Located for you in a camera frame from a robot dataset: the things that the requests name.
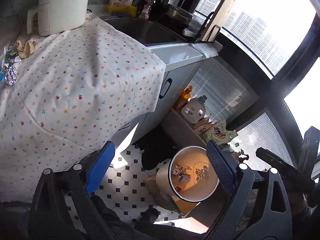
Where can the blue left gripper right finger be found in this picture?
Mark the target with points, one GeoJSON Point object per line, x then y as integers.
{"type": "Point", "coordinates": [222, 166]}

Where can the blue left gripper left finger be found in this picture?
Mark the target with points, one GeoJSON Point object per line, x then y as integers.
{"type": "Point", "coordinates": [96, 166]}

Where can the white trash bin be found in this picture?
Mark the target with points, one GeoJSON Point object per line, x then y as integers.
{"type": "Point", "coordinates": [189, 175]}

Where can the grey kitchen cabinet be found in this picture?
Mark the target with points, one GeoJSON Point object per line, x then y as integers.
{"type": "Point", "coordinates": [182, 60]}

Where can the steel kitchen sink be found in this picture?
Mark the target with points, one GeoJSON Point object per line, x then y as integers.
{"type": "Point", "coordinates": [146, 32]}

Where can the white laundry detergent bottle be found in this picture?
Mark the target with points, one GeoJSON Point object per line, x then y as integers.
{"type": "Point", "coordinates": [194, 110]}

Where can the person's black shoe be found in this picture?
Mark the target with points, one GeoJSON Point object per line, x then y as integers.
{"type": "Point", "coordinates": [149, 217]}

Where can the floral white tablecloth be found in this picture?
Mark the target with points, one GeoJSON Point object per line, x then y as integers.
{"type": "Point", "coordinates": [71, 96]}

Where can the orange soap bottle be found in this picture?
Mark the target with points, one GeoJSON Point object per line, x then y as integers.
{"type": "Point", "coordinates": [183, 98]}

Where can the crumpled aluminium foil ball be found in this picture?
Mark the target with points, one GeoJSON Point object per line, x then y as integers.
{"type": "Point", "coordinates": [10, 73]}

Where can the crumpled brown paper bag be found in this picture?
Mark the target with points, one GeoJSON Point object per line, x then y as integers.
{"type": "Point", "coordinates": [25, 48]}

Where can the black snack wrapper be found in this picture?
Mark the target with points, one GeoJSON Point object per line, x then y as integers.
{"type": "Point", "coordinates": [12, 55]}

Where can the wooden cutting board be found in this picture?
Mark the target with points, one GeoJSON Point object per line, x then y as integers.
{"type": "Point", "coordinates": [217, 21]}

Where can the white air fryer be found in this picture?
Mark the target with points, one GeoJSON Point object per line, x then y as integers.
{"type": "Point", "coordinates": [55, 16]}

